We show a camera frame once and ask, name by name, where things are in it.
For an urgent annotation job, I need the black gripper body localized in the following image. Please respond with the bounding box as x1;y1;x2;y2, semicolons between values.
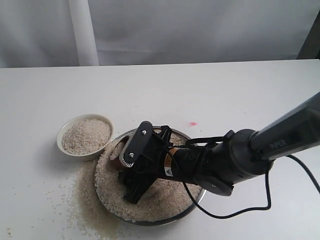
150;136;235;197

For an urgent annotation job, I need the brown wooden cup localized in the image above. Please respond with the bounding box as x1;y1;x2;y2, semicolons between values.
109;135;130;171

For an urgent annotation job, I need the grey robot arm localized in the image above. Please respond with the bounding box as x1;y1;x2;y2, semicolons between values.
119;94;320;204

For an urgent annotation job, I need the rice heap in tray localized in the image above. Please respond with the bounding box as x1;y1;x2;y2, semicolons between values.
94;128;203;222

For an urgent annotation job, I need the spilled rice on table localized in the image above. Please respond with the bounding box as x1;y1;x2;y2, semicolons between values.
44;154;121;238

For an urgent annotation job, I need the rice in white bowl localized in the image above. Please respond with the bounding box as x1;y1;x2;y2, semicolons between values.
61;119;111;155

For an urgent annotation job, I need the white ceramic bowl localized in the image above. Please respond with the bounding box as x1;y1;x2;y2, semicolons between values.
56;114;114;161

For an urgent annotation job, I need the round steel tray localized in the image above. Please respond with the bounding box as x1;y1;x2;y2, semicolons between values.
93;125;210;226

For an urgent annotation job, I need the white backdrop curtain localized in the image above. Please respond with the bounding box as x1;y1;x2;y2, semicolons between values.
0;0;320;68

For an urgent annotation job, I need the black cable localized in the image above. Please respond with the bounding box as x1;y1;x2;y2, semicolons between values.
159;124;320;220

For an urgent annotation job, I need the dark metal frame post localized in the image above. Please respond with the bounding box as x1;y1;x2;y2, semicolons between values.
296;13;320;60

